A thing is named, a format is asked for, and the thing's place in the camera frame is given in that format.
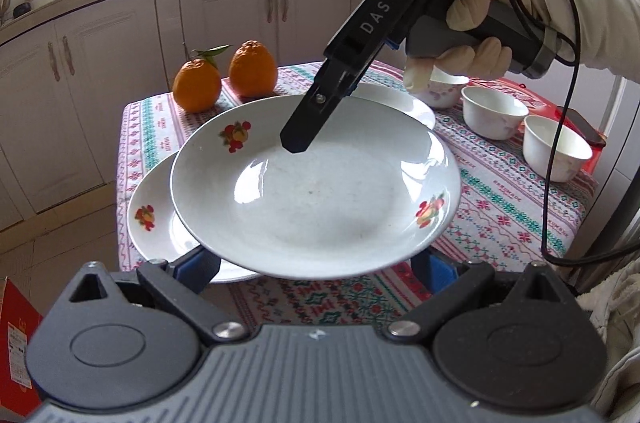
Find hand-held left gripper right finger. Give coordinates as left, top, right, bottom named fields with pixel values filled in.
left=385, top=248, right=576, bottom=345

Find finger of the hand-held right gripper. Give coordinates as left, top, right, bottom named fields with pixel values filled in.
left=279, top=53, right=372, bottom=154

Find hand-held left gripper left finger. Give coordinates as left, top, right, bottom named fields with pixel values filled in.
left=66, top=246, right=251, bottom=345

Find white plate with fruit print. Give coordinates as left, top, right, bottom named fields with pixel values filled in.
left=170, top=94, right=462, bottom=281
left=345, top=82, right=437, bottom=131
left=126, top=150, right=263, bottom=285

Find white bowl with floral print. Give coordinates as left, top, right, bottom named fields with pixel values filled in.
left=412, top=70, right=471, bottom=110
left=460, top=85, right=530, bottom=140
left=522, top=115, right=594, bottom=182

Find person's right forearm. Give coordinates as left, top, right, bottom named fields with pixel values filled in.
left=510, top=0, right=640, bottom=80

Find bumpy orange without leaves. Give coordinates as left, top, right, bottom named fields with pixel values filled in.
left=228, top=40, right=278, bottom=98

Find patterned red green tablecloth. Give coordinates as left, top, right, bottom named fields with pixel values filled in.
left=116, top=60, right=598, bottom=339

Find orange with green leaves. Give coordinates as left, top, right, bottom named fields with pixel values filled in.
left=172, top=45, right=233, bottom=114

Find flat red gift box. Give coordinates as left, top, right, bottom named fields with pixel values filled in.
left=470, top=75, right=608, bottom=174

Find person's white coat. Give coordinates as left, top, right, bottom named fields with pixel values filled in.
left=575, top=253, right=640, bottom=423

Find red cardboard carton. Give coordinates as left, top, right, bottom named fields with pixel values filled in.
left=0, top=277, right=45, bottom=416

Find dark smartphone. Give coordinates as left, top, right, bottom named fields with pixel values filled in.
left=560, top=107, right=607, bottom=148

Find white kitchen cabinets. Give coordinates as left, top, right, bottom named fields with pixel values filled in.
left=0, top=0, right=386, bottom=224

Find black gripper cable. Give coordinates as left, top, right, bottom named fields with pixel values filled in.
left=482, top=0, right=640, bottom=264

